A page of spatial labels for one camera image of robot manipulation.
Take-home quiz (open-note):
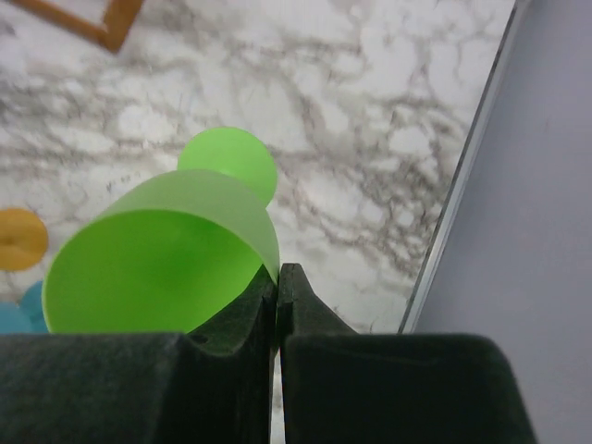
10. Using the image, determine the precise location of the green plastic wine glass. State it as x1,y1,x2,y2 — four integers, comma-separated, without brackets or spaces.
42,127,280,333

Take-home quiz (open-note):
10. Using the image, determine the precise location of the teal plastic wine glass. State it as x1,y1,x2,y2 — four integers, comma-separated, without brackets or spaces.
0,280,48,335

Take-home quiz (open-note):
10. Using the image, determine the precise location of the wooden wine glass rack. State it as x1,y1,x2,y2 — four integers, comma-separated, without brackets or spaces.
8,0,145,55

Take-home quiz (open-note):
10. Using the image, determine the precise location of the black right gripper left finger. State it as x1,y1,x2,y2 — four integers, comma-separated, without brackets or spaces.
1,271,278,443

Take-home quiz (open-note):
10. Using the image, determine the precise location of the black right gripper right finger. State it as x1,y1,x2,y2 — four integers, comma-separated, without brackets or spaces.
277,264,537,443

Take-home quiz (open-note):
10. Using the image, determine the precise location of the orange plastic wine glass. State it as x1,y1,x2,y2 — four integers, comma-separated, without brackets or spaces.
1,207,49,272

